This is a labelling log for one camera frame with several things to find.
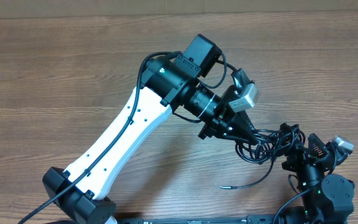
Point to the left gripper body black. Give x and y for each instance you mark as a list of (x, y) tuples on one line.
[(219, 123)]

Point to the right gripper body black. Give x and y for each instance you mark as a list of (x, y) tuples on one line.
[(302, 158)]

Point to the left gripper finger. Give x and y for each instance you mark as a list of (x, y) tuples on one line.
[(242, 128), (240, 79)]

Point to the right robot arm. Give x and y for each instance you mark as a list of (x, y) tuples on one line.
[(323, 197)]

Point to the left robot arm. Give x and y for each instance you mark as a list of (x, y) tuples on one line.
[(166, 81)]

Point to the cardboard board backdrop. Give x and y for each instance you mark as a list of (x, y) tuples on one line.
[(20, 9)]

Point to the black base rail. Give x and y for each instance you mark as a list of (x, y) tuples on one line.
[(250, 219)]

